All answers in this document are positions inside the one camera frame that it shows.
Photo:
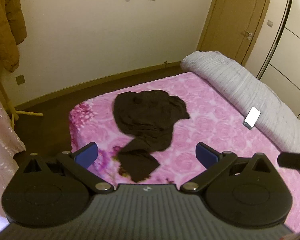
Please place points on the smartphone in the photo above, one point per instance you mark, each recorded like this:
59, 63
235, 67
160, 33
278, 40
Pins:
252, 116

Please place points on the white wardrobe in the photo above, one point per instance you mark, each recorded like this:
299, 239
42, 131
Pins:
292, 55

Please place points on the pink curtain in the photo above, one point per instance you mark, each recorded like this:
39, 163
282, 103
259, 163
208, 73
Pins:
0, 142

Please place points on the wall socket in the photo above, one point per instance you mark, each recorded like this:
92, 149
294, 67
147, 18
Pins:
20, 80

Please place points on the pink floral blanket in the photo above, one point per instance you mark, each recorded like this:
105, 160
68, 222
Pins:
215, 130

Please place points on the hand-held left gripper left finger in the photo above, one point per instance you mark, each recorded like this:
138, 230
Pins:
88, 153

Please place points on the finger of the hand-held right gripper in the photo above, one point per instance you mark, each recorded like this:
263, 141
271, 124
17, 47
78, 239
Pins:
293, 161

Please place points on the white ribbed quilt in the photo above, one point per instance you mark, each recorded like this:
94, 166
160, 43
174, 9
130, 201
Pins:
240, 82

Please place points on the wooden door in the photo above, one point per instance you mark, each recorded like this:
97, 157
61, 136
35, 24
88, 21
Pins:
237, 10

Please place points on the wooden coat rack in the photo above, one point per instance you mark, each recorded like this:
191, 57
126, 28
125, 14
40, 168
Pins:
30, 113

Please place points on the wooden baseboard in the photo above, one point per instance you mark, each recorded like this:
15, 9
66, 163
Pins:
102, 78

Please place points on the brown jacket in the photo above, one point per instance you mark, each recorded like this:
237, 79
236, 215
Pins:
5, 17

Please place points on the black garment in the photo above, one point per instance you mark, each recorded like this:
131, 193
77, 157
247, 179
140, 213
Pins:
145, 115

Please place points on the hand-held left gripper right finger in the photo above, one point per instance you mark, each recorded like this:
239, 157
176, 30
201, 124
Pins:
205, 153

